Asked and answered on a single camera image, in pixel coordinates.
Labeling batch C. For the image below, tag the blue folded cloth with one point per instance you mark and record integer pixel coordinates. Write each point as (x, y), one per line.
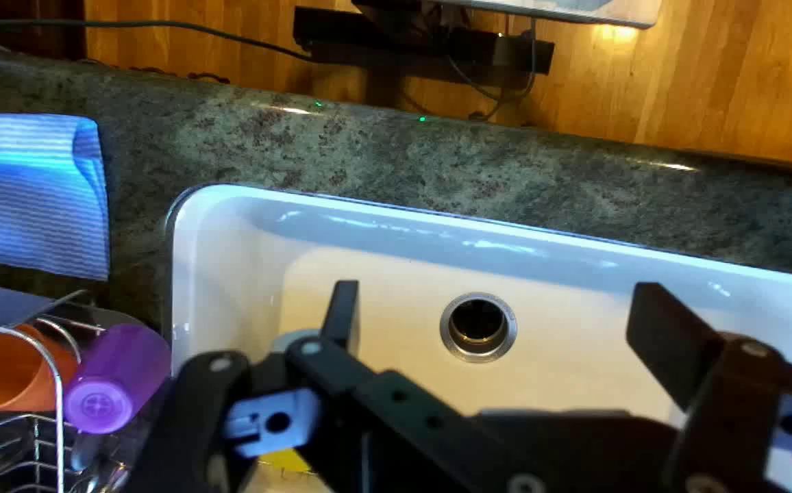
(34, 194)

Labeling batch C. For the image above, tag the metal sink drain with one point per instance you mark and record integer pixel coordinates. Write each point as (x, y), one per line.
(478, 328)

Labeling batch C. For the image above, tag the black stand base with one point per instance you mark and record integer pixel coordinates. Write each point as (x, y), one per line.
(413, 45)

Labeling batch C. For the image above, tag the white ceramic sink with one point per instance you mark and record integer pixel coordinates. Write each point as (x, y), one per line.
(395, 275)

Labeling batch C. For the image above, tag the purple plastic cup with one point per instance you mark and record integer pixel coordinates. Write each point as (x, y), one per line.
(122, 375)

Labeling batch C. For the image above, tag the yellow sponge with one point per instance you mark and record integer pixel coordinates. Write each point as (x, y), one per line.
(284, 472)

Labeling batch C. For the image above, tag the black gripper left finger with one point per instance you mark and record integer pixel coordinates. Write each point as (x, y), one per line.
(385, 429)

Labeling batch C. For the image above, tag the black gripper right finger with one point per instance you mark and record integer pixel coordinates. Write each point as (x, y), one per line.
(733, 402)

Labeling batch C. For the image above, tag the orange plastic cup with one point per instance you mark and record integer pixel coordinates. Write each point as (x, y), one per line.
(2, 371)

